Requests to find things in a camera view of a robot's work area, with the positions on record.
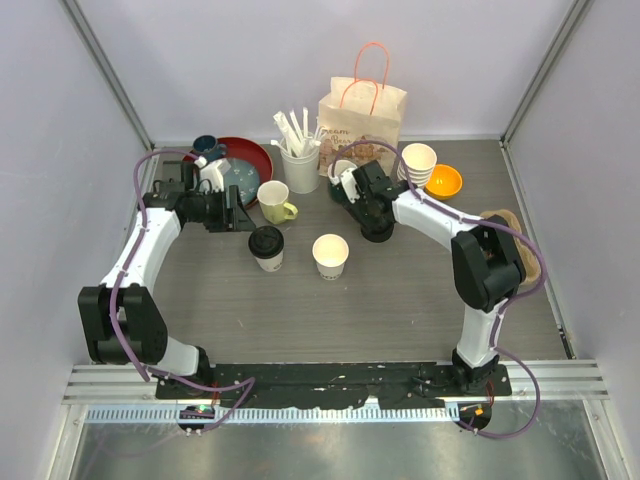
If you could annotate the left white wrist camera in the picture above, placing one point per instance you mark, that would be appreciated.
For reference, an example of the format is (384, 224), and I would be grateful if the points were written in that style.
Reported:
(212, 174)

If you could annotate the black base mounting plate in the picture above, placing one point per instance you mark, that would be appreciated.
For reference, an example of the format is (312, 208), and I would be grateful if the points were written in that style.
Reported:
(337, 386)

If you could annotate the yellow mug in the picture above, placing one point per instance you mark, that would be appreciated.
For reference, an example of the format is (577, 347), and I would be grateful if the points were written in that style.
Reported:
(273, 198)

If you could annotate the printed paper takeout bag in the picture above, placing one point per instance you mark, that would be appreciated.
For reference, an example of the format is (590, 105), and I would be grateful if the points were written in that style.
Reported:
(357, 115)

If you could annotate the black lid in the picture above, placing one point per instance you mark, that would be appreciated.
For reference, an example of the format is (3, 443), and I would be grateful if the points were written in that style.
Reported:
(266, 242)

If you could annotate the blue grey plate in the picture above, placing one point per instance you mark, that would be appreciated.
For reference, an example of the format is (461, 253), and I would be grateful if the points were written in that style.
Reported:
(245, 176)

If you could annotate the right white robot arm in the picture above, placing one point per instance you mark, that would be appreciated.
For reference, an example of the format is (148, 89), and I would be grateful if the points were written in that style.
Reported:
(487, 267)

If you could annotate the wrapped white straw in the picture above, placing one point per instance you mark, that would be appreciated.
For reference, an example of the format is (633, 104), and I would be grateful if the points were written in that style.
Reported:
(299, 139)

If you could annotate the stack of white paper cups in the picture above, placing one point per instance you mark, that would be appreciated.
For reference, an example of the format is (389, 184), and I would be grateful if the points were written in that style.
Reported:
(417, 165)

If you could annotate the white paper cup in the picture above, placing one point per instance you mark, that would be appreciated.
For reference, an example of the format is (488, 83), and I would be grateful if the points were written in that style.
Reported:
(271, 264)
(330, 252)

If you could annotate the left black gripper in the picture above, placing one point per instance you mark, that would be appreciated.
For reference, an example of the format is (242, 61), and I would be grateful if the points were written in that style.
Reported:
(234, 218)

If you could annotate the red round tray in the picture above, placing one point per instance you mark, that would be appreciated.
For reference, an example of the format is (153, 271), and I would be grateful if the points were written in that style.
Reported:
(237, 148)

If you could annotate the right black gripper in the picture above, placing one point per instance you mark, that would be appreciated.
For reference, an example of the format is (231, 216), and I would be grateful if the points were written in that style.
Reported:
(354, 208)

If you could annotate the brown cardboard cup carrier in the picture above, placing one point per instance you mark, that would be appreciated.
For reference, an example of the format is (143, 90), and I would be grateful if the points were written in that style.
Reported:
(530, 262)

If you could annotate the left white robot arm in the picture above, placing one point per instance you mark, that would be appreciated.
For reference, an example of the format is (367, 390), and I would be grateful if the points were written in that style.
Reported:
(122, 324)

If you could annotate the blue mug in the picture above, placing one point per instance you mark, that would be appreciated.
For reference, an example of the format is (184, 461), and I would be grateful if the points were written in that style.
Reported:
(209, 147)

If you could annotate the dark green mug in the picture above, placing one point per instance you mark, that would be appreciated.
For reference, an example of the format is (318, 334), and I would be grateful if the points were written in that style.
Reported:
(334, 171)

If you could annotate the white straw holder cup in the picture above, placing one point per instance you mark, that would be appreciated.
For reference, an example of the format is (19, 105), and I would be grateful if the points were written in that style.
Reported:
(301, 173)

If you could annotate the orange bowl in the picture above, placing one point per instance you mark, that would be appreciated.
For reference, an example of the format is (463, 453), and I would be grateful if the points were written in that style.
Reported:
(445, 182)

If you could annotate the stack of black cup lids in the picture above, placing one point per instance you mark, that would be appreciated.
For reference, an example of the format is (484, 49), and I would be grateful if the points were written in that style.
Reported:
(379, 235)

